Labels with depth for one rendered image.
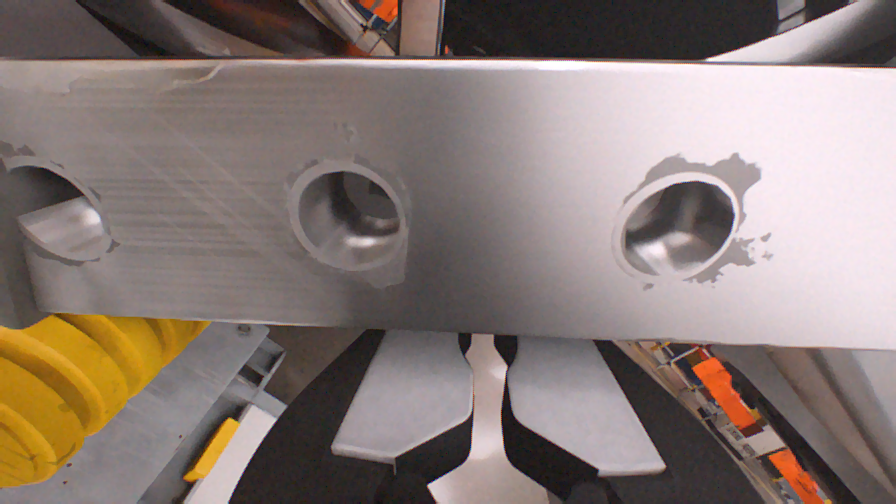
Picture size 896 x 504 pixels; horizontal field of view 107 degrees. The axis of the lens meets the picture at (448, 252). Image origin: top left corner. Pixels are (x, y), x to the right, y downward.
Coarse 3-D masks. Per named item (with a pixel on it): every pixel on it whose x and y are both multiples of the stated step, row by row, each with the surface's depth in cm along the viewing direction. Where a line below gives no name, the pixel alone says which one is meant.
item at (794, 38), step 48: (96, 0) 11; (144, 0) 11; (192, 0) 13; (240, 0) 18; (288, 0) 27; (432, 0) 12; (672, 0) 28; (720, 0) 20; (768, 0) 11; (816, 0) 12; (864, 0) 10; (192, 48) 11; (240, 48) 11; (288, 48) 13; (336, 48) 22; (432, 48) 13; (624, 48) 24; (672, 48) 16; (720, 48) 12; (768, 48) 10; (816, 48) 10; (864, 48) 10
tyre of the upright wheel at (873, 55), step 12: (108, 24) 12; (120, 36) 12; (132, 36) 12; (132, 48) 12; (144, 48) 12; (876, 48) 11; (888, 48) 10; (852, 60) 11; (864, 60) 11; (876, 60) 10; (888, 60) 10
